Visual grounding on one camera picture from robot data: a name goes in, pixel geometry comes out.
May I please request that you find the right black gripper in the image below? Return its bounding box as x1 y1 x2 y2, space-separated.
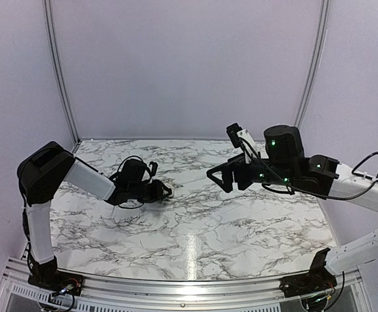
207 152 296 193

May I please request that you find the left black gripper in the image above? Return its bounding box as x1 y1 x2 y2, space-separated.
128 179 171 203

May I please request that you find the white earbud case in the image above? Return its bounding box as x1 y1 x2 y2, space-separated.
163 183 175 198

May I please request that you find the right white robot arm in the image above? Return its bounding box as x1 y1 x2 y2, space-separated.
206 123 378 291

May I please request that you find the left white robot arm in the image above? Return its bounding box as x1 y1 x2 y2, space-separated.
17 141 174 291

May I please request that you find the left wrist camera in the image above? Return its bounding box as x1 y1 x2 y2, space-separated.
147 161 158 178

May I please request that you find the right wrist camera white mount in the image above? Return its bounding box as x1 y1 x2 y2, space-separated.
226 123 261 164

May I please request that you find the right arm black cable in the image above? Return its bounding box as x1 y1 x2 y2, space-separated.
239 138 378 201

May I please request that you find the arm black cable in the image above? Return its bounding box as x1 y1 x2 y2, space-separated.
112 155 154 209
239 138 378 201

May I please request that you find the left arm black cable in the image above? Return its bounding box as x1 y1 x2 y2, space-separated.
112 155 154 209

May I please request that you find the front aluminium rail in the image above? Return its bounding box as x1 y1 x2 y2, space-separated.
0 259 372 311

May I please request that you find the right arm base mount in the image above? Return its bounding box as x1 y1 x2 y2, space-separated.
279 272 337 298

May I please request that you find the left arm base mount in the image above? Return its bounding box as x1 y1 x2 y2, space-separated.
28 270 84 296

